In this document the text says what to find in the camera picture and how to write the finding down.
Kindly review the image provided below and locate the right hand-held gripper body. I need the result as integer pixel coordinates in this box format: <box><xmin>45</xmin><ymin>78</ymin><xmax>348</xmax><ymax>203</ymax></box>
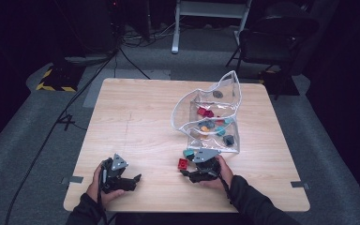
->
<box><xmin>190</xmin><ymin>148</ymin><xmax>222</xmax><ymax>184</ymax></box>

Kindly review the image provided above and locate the person's left hand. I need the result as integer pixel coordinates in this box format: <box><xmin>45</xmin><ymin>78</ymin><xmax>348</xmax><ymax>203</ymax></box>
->
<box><xmin>86</xmin><ymin>164</ymin><xmax>127</xmax><ymax>208</ymax></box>

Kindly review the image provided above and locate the small dark blue toy brick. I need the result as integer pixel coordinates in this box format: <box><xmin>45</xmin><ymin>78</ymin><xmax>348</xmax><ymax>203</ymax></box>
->
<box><xmin>198</xmin><ymin>120</ymin><xmax>216</xmax><ymax>129</ymax></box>

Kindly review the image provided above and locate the tangle of floor cables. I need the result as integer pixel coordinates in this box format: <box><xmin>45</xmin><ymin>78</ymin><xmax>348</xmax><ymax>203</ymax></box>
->
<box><xmin>120</xmin><ymin>18</ymin><xmax>182</xmax><ymax>48</ymax></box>

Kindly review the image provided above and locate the person's right hand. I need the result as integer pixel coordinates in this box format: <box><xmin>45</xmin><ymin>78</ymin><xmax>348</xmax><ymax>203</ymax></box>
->
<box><xmin>199</xmin><ymin>155</ymin><xmax>234</xmax><ymax>190</ymax></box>

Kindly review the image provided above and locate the grey tape strip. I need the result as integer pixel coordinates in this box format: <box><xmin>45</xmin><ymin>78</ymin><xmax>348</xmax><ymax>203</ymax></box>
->
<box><xmin>290</xmin><ymin>180</ymin><xmax>311</xmax><ymax>190</ymax></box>
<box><xmin>60</xmin><ymin>175</ymin><xmax>84</xmax><ymax>186</ymax></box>

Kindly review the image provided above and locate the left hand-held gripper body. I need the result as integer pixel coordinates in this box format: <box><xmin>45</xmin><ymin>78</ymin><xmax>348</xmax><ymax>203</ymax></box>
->
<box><xmin>100</xmin><ymin>153</ymin><xmax>137</xmax><ymax>192</ymax></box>

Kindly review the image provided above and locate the white metal stand frame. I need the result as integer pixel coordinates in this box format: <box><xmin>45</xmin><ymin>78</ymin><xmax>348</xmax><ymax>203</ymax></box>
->
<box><xmin>171</xmin><ymin>0</ymin><xmax>253</xmax><ymax>54</ymax></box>

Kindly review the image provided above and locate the transparent plastic bag white trim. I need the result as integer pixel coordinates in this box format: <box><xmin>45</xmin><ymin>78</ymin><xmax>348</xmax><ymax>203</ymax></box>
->
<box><xmin>171</xmin><ymin>69</ymin><xmax>243</xmax><ymax>155</ymax></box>

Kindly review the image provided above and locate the thin black floor cable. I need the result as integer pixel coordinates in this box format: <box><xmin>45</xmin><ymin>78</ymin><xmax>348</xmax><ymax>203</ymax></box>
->
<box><xmin>117</xmin><ymin>46</ymin><xmax>152</xmax><ymax>81</ymax></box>

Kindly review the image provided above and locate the black yellow striped base plate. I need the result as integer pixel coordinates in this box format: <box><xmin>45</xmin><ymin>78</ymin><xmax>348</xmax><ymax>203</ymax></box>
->
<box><xmin>36</xmin><ymin>64</ymin><xmax>86</xmax><ymax>93</ymax></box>

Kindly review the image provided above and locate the left hand-held gripper black cable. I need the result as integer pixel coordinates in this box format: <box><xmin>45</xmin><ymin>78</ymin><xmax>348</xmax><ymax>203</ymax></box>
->
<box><xmin>96</xmin><ymin>168</ymin><xmax>109</xmax><ymax>225</ymax></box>

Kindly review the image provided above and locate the hand-held gripper black cable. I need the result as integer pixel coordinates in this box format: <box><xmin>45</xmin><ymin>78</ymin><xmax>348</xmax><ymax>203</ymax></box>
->
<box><xmin>200</xmin><ymin>167</ymin><xmax>233</xmax><ymax>205</ymax></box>
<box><xmin>96</xmin><ymin>168</ymin><xmax>109</xmax><ymax>225</ymax></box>

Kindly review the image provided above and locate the dark equipment cabinet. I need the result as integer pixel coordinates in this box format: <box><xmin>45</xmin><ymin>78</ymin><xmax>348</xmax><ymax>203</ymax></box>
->
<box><xmin>52</xmin><ymin>0</ymin><xmax>121</xmax><ymax>62</ymax></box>

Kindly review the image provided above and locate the black chair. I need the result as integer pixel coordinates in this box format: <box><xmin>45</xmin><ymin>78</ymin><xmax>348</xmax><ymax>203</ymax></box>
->
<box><xmin>225</xmin><ymin>1</ymin><xmax>321</xmax><ymax>76</ymax></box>

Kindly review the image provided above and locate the long black floor cable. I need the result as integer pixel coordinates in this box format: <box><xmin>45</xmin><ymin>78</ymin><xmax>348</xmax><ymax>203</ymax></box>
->
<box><xmin>4</xmin><ymin>46</ymin><xmax>121</xmax><ymax>225</ymax></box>

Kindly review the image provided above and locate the right hand-held gripper black cable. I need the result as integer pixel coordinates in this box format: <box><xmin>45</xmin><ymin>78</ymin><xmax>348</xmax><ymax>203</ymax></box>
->
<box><xmin>200</xmin><ymin>167</ymin><xmax>233</xmax><ymax>205</ymax></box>

